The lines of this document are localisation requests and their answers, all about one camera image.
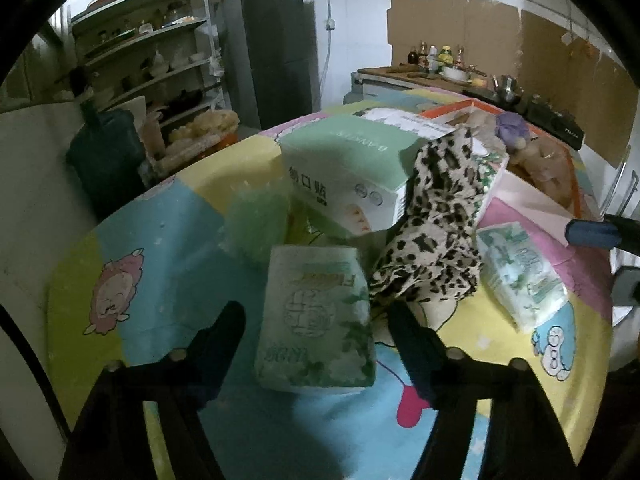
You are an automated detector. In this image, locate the beige teddy bear pink dress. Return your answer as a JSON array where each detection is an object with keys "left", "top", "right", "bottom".
[{"left": 510, "top": 136, "right": 573, "bottom": 208}]

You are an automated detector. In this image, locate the green white tissue packet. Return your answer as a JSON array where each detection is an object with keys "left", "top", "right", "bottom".
[{"left": 476, "top": 222, "right": 567, "bottom": 332}]

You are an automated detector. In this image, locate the leopard print cloth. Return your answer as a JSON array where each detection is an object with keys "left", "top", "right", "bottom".
[{"left": 369, "top": 128, "right": 485, "bottom": 306}]

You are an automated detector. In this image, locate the green sponge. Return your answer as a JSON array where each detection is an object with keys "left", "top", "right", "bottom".
[{"left": 220, "top": 181, "right": 291, "bottom": 268}]

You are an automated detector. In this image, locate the beige teddy bear purple dress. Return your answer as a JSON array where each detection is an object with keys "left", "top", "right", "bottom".
[{"left": 495, "top": 112, "right": 530, "bottom": 154}]

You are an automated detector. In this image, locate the colourful cartoon table cloth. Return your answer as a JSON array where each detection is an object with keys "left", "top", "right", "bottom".
[{"left": 48, "top": 128, "right": 612, "bottom": 479}]

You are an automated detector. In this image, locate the orange rimmed cardboard box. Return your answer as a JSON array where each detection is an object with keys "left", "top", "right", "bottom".
[{"left": 421, "top": 99, "right": 588, "bottom": 219}]

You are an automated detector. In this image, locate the black gas stove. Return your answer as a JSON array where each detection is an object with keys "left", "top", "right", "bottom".
[{"left": 524, "top": 94, "right": 585, "bottom": 151}]

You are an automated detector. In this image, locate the floral tissue pack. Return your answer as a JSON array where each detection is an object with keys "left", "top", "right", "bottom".
[{"left": 359, "top": 106, "right": 511, "bottom": 226}]

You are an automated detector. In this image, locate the steel kettle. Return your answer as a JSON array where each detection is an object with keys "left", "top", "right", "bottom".
[{"left": 492, "top": 75, "right": 522, "bottom": 106}]

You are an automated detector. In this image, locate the wooden kitchen counter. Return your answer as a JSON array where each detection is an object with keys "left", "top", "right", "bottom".
[{"left": 356, "top": 65, "right": 471, "bottom": 93}]

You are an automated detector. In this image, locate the mint green tissue box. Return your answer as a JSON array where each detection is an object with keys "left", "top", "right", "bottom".
[{"left": 279, "top": 115, "right": 425, "bottom": 236}]

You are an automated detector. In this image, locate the white bowl on counter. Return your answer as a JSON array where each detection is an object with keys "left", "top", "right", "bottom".
[{"left": 440, "top": 66, "right": 470, "bottom": 84}]

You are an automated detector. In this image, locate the blue water jug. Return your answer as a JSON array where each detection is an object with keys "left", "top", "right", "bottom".
[{"left": 64, "top": 66, "right": 149, "bottom": 212}]

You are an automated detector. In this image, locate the yellow bread basket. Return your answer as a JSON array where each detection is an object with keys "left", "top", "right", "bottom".
[{"left": 168, "top": 110, "right": 240, "bottom": 144}]

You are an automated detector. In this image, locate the metal kitchen shelf rack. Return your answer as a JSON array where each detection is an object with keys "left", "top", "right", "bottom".
[{"left": 70, "top": 0, "right": 229, "bottom": 130}]

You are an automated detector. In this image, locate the dark grey refrigerator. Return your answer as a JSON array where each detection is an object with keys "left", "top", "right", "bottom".
[{"left": 218, "top": 0, "right": 312, "bottom": 130}]

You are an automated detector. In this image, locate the cardboard wall panel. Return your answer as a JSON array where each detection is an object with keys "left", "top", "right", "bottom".
[{"left": 387, "top": 0, "right": 639, "bottom": 166}]

